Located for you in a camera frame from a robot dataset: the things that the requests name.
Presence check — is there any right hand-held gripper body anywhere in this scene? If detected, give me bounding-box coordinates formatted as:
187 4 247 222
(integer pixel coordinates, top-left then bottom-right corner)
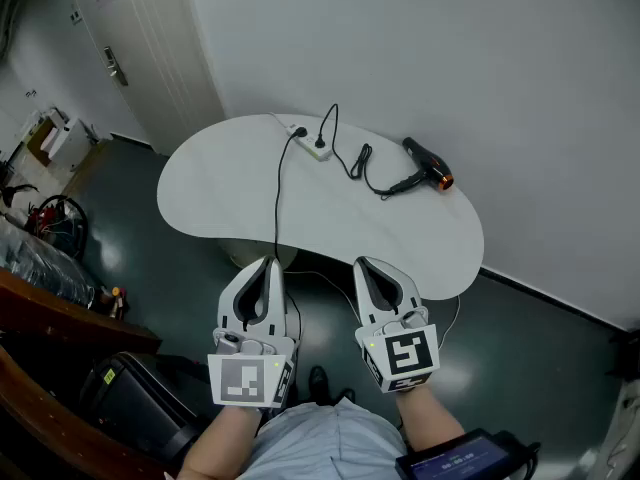
354 307 441 394

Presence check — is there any red black cable tangle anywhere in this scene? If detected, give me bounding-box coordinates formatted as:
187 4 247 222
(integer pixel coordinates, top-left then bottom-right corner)
24 195 90 262

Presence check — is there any white power strip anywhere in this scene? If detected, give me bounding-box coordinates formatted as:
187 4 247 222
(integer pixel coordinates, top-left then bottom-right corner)
285 123 334 162

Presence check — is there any white box appliance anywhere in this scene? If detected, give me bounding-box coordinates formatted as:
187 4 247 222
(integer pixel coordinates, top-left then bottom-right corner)
47 117 94 172

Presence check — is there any long black power cable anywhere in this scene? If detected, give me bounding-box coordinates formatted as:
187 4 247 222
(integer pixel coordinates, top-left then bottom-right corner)
273 132 303 342

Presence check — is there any person's right forearm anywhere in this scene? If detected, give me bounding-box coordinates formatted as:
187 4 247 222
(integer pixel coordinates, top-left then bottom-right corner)
394 385 466 454

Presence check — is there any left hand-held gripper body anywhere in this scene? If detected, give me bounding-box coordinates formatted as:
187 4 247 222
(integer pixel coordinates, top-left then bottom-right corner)
207 327 301 409

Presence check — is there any open cardboard box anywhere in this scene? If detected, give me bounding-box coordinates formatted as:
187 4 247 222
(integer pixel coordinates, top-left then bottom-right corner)
24 117 57 167

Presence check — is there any black orange hair dryer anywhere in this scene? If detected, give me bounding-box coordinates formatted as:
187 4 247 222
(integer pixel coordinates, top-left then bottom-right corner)
389 136 455 195

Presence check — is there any black case with yellow label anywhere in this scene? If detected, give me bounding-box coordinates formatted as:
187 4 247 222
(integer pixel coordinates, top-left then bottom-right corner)
79 351 211 464

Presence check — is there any person's left forearm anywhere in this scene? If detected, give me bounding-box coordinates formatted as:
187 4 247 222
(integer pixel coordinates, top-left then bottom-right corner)
177 405 264 480

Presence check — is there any dark brown wooden counter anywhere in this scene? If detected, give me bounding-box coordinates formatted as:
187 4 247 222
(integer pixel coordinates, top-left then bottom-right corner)
0 267 176 480

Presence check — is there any black wrist screen device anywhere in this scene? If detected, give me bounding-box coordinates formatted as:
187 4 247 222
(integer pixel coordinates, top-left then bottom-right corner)
394 427 541 480

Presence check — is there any white equipment with cables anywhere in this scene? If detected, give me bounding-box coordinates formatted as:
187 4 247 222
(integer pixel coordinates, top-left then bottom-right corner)
599 382 640 480

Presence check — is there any metal door handle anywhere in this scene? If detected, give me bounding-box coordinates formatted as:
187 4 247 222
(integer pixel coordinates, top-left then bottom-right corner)
103 45 130 88

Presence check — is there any person's light blue shirt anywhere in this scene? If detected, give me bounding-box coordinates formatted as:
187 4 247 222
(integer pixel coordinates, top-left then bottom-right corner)
239 400 409 480

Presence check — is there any small red yellow bottle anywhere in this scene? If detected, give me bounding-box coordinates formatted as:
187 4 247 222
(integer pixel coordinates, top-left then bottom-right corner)
97 285 129 319

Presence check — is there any white door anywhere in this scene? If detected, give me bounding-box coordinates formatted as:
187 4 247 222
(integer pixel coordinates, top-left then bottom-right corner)
64 0 226 157

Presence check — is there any plastic wrapped bundle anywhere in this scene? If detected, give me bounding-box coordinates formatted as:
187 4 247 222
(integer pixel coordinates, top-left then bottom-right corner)
0 215 96 309

